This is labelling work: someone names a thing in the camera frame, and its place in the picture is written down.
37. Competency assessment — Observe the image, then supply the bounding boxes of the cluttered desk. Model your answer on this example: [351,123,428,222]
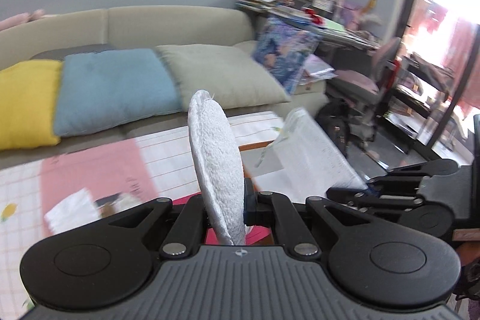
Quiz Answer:
[236,0,379,51]

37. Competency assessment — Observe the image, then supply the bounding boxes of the black metal rack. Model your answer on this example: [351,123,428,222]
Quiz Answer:
[385,52,462,141]

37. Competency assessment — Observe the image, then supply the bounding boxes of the blue anime poster board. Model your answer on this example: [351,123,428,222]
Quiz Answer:
[252,16,321,95]

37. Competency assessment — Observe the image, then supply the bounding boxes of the pink office chair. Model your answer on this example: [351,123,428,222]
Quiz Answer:
[326,37,401,142]

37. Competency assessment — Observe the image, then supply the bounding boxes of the light blue cushion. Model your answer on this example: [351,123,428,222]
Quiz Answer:
[54,49,182,138]

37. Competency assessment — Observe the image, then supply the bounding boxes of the yellow cushion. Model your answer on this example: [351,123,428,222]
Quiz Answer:
[0,59,62,150]

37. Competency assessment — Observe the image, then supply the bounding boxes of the beige sofa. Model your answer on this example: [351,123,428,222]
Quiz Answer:
[1,6,327,168]

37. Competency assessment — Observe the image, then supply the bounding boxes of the white round cloth pad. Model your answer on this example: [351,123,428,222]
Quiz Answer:
[188,90,246,246]

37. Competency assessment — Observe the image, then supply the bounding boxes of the beige grey cushion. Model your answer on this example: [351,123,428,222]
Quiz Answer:
[156,44,290,110]

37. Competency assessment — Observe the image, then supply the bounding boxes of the white folded tissue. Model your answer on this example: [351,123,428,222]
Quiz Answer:
[44,188,101,235]

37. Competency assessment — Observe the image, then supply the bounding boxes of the orange white cardboard box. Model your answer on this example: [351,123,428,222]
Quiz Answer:
[239,140,272,152]

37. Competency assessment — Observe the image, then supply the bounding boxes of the black backpack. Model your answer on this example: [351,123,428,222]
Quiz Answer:
[315,98,351,157]

